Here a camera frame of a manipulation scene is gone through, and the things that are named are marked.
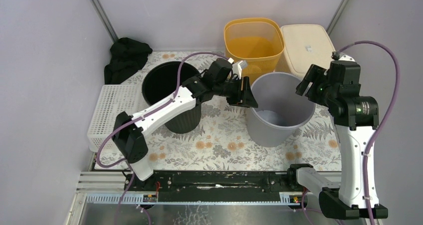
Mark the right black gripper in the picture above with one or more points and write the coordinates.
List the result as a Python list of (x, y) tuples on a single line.
[(315, 74)]

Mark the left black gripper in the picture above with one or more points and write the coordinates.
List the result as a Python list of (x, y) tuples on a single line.
[(240, 91)]

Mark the grey bucket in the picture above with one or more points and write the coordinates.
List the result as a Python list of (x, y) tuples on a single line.
[(280, 110)]

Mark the cream large container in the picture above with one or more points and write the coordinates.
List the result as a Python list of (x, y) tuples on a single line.
[(305, 44)]

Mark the yellow plastic waste basket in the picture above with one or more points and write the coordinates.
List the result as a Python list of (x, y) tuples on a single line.
[(258, 41)]

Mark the black round bucket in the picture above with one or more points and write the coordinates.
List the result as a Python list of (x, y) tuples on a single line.
[(161, 82)]

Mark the white perforated basket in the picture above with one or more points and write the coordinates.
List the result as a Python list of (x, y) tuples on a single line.
[(113, 100)]

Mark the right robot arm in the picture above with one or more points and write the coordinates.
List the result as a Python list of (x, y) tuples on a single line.
[(356, 120)]

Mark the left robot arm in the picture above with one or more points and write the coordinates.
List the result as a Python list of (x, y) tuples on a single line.
[(130, 131)]

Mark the floral patterned table mat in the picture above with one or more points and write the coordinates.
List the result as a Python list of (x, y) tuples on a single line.
[(221, 142)]

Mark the black crumpled cloth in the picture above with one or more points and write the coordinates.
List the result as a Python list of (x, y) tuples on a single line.
[(128, 56)]

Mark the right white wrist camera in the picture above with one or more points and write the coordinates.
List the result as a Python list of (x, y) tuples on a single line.
[(342, 57)]

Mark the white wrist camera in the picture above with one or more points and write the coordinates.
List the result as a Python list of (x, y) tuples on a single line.
[(237, 67), (342, 57)]

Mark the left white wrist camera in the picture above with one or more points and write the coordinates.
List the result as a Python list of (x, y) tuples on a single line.
[(237, 67)]

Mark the aluminium frame rail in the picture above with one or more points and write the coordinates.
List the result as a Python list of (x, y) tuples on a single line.
[(102, 199)]

